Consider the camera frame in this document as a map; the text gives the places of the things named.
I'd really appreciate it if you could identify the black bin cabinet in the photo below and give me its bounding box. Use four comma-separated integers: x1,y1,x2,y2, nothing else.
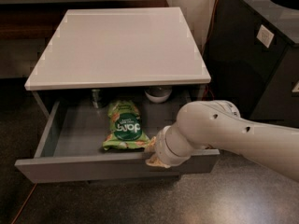
204,0,299,128

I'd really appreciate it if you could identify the green rice chip bag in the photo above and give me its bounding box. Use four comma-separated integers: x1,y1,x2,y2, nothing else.
102,100,150,150

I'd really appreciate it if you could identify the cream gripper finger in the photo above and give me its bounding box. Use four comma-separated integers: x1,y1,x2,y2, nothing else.
146,153,169,168
144,136,156,153

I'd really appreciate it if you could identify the grey drawer cabinet white top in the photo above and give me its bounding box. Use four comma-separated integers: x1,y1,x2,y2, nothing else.
25,7,211,91

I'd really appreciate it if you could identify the green metal can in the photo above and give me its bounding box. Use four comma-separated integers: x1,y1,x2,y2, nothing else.
92,89,103,108

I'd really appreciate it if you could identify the white wall socket plate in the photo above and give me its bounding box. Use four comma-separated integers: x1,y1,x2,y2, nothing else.
257,25,274,48

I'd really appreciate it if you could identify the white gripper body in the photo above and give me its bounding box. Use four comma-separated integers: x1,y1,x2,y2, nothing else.
155,124,194,166

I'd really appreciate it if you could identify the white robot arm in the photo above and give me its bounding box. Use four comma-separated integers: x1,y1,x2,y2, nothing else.
146,100,299,181

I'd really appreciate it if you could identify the grey top drawer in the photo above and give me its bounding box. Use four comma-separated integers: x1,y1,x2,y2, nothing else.
15,90,220,183

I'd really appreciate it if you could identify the white grey bowl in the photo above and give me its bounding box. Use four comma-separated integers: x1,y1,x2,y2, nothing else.
145,86,172,104

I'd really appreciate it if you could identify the dark wooden bench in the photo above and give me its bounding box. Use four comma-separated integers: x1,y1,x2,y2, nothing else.
0,0,169,39

